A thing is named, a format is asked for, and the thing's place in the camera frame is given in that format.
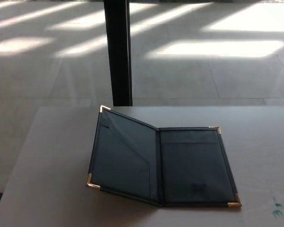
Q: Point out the dark diary with gold corners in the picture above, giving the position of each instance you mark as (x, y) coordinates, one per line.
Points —
(184, 165)

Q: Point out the black vertical pillar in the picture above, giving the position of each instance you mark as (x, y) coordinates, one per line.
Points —
(118, 52)

